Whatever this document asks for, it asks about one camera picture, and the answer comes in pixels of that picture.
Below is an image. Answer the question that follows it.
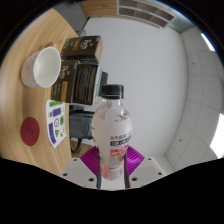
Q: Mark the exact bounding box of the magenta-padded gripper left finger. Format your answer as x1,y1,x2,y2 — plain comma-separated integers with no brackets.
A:
60,145,102,190

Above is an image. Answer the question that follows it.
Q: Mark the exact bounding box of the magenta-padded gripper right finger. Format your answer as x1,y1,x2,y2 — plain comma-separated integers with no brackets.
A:
123,145,167,190

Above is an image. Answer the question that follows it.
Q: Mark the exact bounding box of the clear drink bottle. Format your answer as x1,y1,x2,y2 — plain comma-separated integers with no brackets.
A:
90,83,134,183

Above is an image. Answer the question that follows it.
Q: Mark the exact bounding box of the white leaflet with coloured stickers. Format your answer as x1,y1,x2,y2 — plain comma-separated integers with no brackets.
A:
45,98,67,149

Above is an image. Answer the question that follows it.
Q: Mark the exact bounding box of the flat round red coaster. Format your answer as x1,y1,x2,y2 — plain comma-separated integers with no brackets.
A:
19,116,41,147

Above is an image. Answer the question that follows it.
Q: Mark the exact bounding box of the rectangular ceiling light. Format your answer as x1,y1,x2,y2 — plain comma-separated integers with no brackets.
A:
199,32,217,53
209,112,224,160

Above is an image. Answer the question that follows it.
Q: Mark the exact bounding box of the black box with orange label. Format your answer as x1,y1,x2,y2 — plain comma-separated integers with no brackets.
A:
50,59,80,104

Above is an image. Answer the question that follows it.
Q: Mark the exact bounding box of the white paper cup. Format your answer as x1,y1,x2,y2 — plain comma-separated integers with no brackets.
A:
20,46,63,90

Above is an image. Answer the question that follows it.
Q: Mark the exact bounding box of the dark brown upright box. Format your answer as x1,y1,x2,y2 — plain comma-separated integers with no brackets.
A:
60,35,104,65

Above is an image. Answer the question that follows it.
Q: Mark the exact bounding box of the wooden shelf cabinet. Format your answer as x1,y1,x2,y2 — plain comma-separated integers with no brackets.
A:
77,0,178,30

